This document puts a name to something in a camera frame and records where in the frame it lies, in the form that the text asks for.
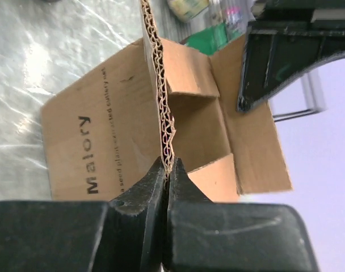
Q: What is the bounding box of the green lid canister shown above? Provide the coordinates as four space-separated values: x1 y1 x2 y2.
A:
185 23 228 56

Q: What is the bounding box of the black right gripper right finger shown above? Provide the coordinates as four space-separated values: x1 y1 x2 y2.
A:
162 159 319 271

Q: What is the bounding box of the brown cardboard express box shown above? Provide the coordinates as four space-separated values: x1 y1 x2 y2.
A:
41 1 292 202

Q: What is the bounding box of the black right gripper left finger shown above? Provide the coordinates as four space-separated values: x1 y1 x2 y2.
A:
0 159 164 271

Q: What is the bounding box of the white round container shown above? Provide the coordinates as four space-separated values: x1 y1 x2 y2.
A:
167 0 209 23

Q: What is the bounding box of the purple label small cup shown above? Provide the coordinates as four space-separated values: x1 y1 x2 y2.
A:
223 1 255 41

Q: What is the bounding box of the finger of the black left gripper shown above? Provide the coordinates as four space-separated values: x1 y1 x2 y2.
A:
237 1 345 113

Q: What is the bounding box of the black wire basket rack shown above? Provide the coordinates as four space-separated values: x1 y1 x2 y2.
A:
161 0 328 123

